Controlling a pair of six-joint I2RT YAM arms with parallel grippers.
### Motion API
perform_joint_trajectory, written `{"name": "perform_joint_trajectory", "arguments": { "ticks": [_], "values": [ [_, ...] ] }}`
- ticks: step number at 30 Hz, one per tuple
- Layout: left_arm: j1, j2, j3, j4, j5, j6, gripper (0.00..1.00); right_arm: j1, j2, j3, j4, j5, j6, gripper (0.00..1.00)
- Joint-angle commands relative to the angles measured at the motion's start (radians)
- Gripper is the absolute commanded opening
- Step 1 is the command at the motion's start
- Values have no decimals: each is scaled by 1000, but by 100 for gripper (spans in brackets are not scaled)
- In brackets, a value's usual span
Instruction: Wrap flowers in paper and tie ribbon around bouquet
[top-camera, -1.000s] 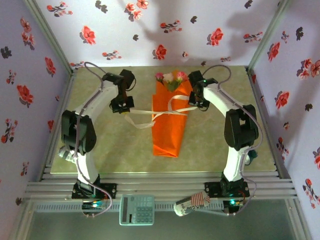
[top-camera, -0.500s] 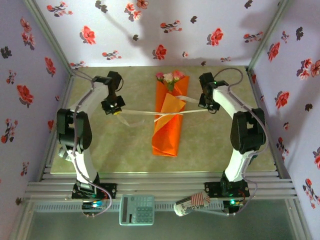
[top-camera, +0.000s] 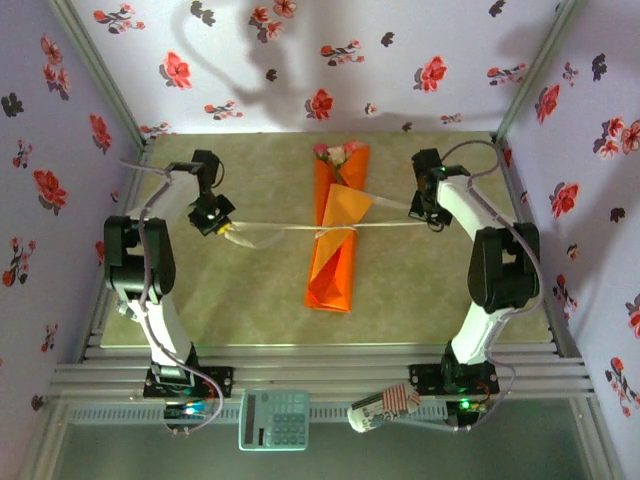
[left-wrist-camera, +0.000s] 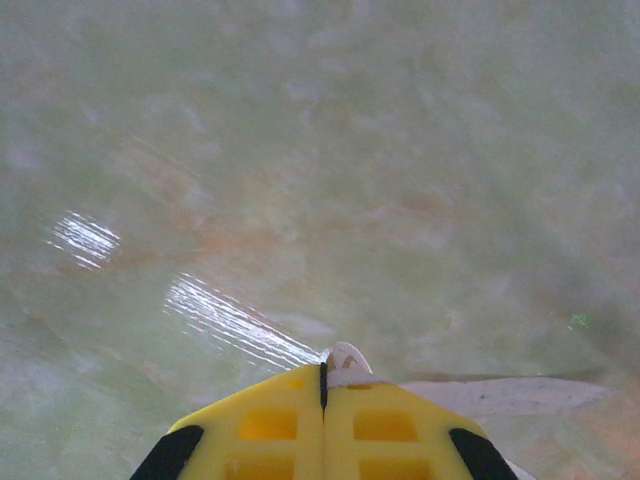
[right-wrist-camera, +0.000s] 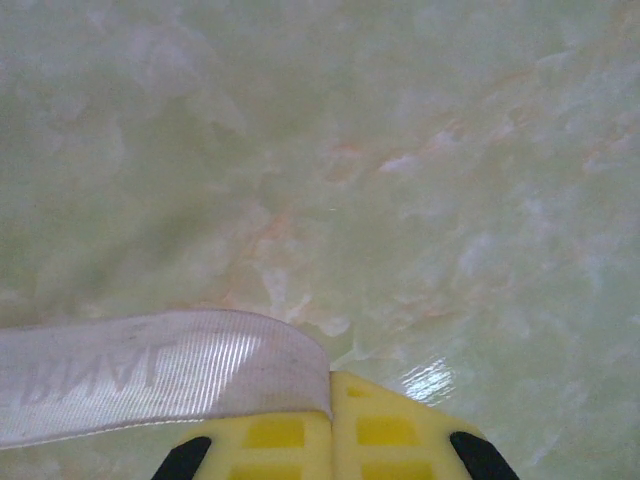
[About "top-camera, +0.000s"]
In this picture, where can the wide aluminium frame beam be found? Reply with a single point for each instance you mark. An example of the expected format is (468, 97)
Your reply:
(325, 380)

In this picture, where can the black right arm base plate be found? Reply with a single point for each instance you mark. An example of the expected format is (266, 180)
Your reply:
(425, 380)

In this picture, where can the narrow aluminium frame beam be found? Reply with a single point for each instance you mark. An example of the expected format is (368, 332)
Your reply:
(375, 352)

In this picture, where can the aluminium frame side rail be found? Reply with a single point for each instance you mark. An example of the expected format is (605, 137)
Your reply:
(120, 200)
(520, 200)

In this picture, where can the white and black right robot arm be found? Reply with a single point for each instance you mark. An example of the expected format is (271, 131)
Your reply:
(465, 205)

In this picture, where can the aluminium frame post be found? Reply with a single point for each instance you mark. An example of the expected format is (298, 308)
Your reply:
(102, 75)
(534, 75)

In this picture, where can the aluminium frame leg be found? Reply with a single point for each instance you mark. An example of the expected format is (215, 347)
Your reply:
(44, 440)
(597, 440)

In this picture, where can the white and pink rose stem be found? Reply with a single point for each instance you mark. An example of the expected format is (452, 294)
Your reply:
(339, 154)

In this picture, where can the white satin ribbon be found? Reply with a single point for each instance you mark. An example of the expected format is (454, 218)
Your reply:
(290, 227)

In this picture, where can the small pink rose stem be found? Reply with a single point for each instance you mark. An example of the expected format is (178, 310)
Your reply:
(321, 150)

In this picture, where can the orange wrapping paper sheet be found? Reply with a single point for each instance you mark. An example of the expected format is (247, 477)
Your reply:
(335, 270)

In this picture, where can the pale green desk calculator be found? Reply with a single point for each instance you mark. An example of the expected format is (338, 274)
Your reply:
(274, 420)

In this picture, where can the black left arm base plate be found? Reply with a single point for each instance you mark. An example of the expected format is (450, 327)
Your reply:
(220, 380)

